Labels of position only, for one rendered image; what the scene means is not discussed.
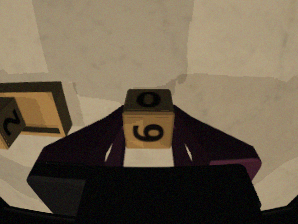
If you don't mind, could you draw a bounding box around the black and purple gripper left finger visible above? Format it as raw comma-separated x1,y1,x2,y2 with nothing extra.
35,105,126,166

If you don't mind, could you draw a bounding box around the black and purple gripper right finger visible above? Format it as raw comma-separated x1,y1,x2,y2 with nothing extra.
171,105,262,181

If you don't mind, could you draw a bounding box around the tan number cube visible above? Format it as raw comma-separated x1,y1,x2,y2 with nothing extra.
0,97,26,150
122,89,175,149

